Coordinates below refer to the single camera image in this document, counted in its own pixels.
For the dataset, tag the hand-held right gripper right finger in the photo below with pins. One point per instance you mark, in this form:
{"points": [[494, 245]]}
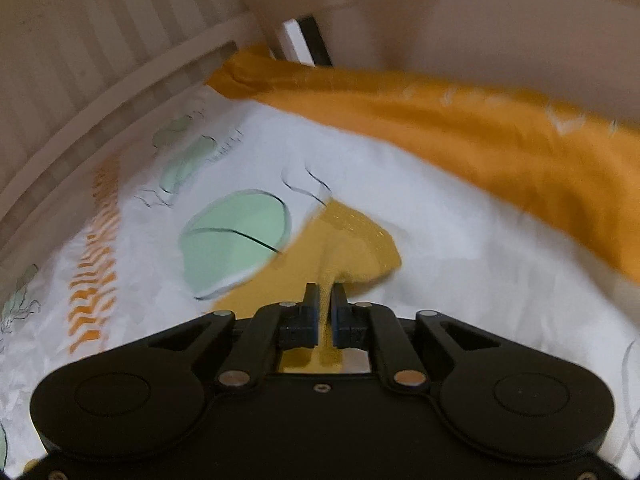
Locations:
{"points": [[339, 312]]}

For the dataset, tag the orange blanket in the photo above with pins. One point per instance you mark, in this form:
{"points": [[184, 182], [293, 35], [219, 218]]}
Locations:
{"points": [[525, 145]]}

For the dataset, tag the mustard yellow small garment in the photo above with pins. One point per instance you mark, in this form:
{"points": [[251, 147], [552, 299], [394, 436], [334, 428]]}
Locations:
{"points": [[350, 245]]}

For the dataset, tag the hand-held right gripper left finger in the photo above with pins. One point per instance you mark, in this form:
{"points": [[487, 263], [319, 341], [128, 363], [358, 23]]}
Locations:
{"points": [[311, 312]]}

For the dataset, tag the wooden slatted bed frame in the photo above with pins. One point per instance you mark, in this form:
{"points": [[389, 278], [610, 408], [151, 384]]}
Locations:
{"points": [[75, 60]]}

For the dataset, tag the white printed bed sheet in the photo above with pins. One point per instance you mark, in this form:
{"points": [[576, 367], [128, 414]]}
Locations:
{"points": [[440, 240]]}

